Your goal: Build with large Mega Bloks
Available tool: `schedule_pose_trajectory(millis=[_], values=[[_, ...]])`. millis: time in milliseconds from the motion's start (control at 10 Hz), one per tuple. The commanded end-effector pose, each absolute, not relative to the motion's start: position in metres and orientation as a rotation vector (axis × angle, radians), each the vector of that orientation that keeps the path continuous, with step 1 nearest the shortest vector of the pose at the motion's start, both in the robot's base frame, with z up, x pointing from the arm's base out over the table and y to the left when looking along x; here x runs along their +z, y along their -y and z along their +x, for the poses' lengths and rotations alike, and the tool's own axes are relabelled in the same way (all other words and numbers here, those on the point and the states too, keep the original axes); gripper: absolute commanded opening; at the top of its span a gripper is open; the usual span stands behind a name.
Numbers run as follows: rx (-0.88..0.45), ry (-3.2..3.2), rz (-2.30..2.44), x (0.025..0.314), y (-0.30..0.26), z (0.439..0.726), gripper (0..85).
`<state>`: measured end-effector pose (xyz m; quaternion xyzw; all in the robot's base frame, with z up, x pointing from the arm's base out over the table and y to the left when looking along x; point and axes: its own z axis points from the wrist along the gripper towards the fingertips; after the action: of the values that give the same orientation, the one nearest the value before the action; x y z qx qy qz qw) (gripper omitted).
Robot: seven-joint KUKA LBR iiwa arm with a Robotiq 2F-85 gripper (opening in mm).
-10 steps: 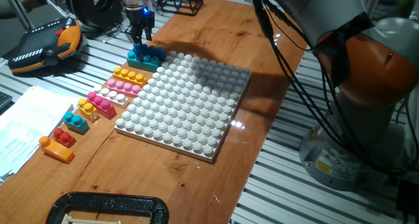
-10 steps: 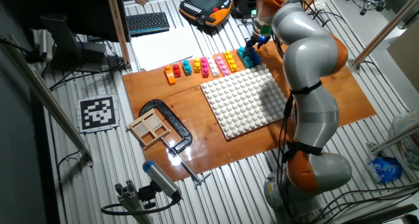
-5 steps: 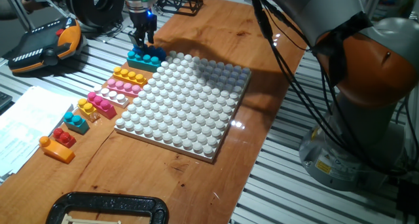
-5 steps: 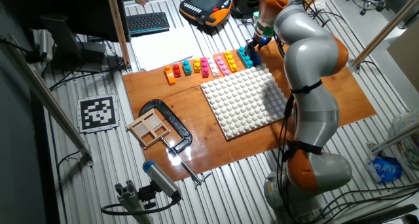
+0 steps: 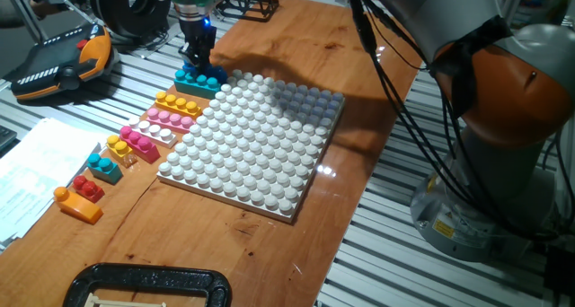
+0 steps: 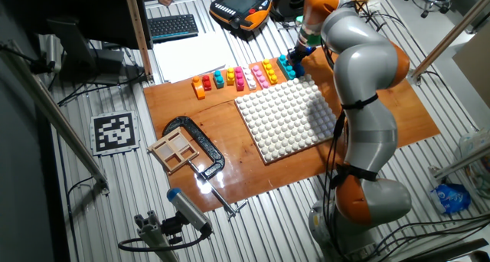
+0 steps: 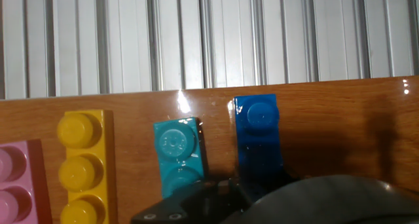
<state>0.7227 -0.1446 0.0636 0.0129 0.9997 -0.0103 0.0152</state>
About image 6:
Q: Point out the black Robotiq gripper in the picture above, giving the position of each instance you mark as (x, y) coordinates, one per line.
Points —
(304, 52)

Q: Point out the teal four-stud block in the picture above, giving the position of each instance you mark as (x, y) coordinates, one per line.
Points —
(286, 67)

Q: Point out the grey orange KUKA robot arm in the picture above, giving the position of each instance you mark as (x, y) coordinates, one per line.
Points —
(363, 63)

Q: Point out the yellow flat four-stud block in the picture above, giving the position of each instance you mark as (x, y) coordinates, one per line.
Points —
(270, 72)

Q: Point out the pink flat four-stud block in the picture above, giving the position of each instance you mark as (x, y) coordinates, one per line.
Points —
(260, 77)

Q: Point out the white flat four-stud block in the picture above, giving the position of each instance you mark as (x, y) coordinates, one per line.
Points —
(249, 79)

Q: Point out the white studded baseplate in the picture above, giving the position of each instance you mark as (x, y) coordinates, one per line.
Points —
(283, 118)

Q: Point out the magenta three-stud block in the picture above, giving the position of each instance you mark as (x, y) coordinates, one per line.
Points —
(239, 80)

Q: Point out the black filament spool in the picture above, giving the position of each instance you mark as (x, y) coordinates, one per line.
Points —
(289, 1)

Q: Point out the yellow two-stud block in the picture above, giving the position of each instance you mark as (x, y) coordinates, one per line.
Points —
(230, 77)

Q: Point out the teal two-stud block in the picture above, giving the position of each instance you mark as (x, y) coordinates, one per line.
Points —
(219, 80)

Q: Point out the orange black teach pendant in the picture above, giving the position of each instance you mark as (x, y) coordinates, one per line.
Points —
(239, 5)

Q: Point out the red two-stud block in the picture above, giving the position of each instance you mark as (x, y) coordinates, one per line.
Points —
(206, 83)

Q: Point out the orange sloped one-stud block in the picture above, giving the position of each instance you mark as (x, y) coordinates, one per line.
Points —
(198, 89)

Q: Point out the varnished wooden board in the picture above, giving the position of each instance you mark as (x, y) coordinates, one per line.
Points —
(229, 139)

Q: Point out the stack of white papers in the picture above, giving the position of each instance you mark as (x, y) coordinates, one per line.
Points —
(191, 57)

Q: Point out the black metal C-clamp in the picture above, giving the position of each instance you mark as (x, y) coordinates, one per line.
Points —
(206, 143)

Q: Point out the black computer keyboard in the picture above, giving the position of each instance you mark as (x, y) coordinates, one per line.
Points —
(172, 26)

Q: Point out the brown cardboard sheet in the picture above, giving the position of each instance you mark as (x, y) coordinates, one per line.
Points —
(474, 66)

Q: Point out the short aluminium extrusion bar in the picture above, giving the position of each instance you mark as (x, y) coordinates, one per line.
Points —
(463, 161)

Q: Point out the black white fiducial marker plate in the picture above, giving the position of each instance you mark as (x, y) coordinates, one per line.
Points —
(114, 133)

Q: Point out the clear plastic bag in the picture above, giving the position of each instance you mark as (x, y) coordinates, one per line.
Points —
(476, 147)

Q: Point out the blue plastic bag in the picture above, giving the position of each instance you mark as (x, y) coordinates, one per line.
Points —
(451, 198)

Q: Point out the black computer monitor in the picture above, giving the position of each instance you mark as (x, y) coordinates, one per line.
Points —
(95, 13)

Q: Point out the black monitor stand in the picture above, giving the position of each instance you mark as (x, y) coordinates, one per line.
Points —
(76, 51)

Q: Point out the green gripper mount adapter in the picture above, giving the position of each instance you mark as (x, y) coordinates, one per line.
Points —
(311, 38)

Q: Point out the small wooden window frame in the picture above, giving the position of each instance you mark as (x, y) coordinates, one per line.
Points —
(173, 150)

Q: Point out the slanted wooden frame beam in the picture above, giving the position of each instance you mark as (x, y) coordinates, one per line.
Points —
(451, 34)

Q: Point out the upright wooden post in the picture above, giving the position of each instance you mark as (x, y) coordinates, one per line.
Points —
(138, 36)

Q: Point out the grey camera with blue end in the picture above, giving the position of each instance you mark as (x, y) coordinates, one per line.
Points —
(187, 210)

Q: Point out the aluminium extrusion camera post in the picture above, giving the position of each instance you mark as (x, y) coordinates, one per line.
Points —
(153, 235)

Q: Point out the long aluminium frame beam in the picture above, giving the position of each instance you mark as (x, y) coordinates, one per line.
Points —
(53, 116)

